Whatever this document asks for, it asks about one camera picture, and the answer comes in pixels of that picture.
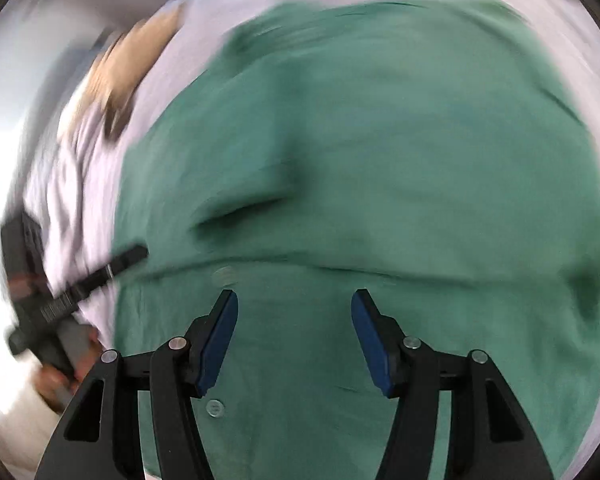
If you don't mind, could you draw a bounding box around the person's left hand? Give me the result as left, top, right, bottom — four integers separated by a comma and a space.
34, 327, 102, 413

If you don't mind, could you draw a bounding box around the green button shirt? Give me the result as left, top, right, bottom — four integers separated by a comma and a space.
112, 0, 600, 480

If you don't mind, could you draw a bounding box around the tan cloth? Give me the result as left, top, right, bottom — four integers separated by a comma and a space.
57, 2, 188, 143

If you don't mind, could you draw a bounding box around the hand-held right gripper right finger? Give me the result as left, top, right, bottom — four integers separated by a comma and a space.
350, 288, 556, 480

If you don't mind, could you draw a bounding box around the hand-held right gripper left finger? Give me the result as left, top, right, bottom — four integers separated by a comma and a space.
34, 288, 239, 480

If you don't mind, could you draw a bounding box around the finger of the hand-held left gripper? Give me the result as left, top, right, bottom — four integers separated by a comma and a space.
55, 244, 149, 313

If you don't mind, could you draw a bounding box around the white bed blanket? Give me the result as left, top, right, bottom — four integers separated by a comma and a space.
20, 0, 600, 480

